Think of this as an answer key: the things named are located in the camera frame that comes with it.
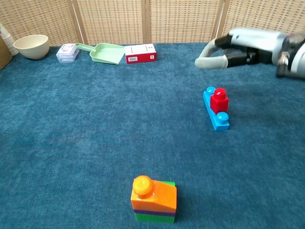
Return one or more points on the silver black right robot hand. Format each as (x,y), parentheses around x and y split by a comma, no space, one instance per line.
(257,40)

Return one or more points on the small red toy block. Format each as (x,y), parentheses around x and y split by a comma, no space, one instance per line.
(219,101)

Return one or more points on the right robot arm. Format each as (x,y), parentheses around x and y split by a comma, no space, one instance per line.
(296,59)

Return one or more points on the long blue four-stud block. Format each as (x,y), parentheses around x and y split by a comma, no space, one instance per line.
(220,122)

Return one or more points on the red and white carton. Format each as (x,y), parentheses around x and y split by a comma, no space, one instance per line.
(140,56)

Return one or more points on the bamboo folding screen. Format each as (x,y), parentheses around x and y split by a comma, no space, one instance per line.
(112,21)

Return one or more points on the mint green dustpan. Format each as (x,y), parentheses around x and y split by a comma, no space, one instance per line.
(107,53)

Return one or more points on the blue carpet table cover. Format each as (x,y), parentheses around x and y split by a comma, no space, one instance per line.
(95,131)

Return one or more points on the orange sloped toy block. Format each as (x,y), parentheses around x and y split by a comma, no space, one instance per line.
(157,198)

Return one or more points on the clear plastic box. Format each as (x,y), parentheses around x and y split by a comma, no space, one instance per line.
(68,53)

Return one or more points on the thin purple toy block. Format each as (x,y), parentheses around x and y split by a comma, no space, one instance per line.
(155,212)

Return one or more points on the cream bowl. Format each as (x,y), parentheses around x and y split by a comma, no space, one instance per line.
(32,46)

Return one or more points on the stack of paper cups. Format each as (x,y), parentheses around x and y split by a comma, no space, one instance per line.
(8,41)

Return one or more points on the brown cardboard box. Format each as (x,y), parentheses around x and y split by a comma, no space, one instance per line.
(4,57)

